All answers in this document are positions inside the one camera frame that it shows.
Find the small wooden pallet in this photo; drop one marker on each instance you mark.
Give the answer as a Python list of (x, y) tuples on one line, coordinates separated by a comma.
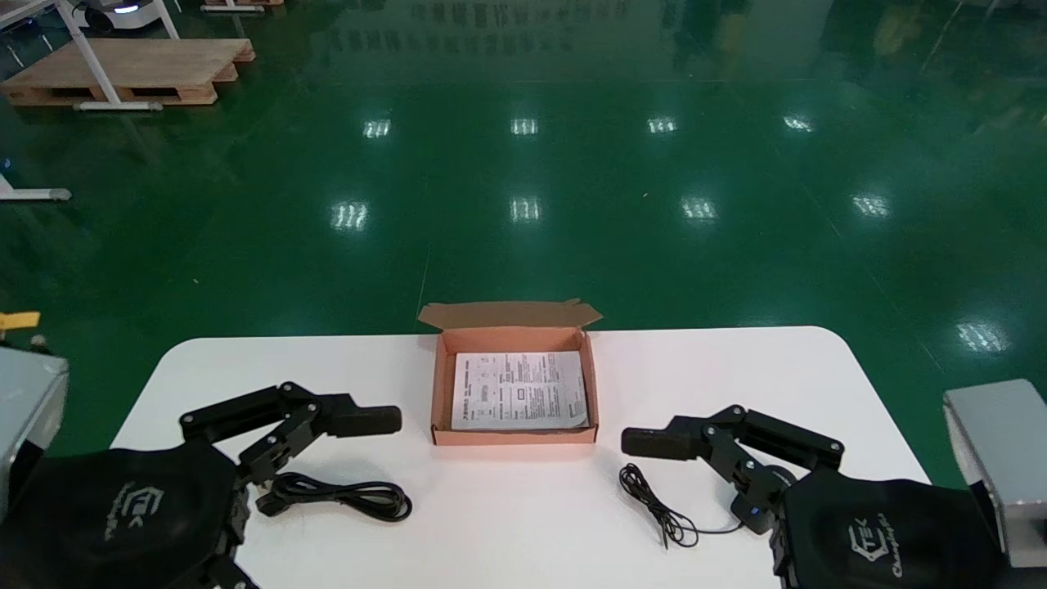
[(237, 4)]

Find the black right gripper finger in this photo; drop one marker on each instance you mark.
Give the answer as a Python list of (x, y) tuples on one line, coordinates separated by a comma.
[(662, 442)]

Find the white metal table frame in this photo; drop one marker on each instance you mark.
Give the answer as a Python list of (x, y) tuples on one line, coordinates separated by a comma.
[(92, 57)]

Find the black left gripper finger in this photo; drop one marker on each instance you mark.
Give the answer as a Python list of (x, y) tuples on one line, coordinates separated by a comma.
[(360, 420)]

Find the white metal table foot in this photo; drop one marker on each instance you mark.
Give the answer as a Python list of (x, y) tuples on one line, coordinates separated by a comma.
[(33, 194)]

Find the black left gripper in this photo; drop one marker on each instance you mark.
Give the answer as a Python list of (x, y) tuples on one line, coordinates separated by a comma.
[(123, 515)]

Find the white printed instruction sheet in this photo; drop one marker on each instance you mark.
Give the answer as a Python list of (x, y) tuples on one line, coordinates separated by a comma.
[(519, 393)]

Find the yellow tag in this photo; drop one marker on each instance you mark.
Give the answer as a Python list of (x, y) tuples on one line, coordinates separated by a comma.
[(18, 321)]

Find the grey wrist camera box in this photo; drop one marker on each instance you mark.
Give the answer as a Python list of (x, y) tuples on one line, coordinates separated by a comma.
[(29, 401), (998, 442)]

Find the open brown cardboard box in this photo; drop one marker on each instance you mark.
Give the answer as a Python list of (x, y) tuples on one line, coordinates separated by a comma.
[(507, 314)]

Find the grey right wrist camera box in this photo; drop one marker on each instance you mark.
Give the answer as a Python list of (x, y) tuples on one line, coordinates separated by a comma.
[(998, 442)]

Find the large wooden pallet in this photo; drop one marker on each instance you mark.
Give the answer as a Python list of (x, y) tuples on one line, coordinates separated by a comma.
[(147, 65)]

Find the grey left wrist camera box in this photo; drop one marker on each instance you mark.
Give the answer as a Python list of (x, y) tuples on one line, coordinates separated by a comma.
[(29, 401)]

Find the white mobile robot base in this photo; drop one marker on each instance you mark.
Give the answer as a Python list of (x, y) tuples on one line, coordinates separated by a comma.
[(123, 12)]

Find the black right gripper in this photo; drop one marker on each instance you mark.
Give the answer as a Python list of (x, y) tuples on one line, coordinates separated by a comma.
[(883, 540)]

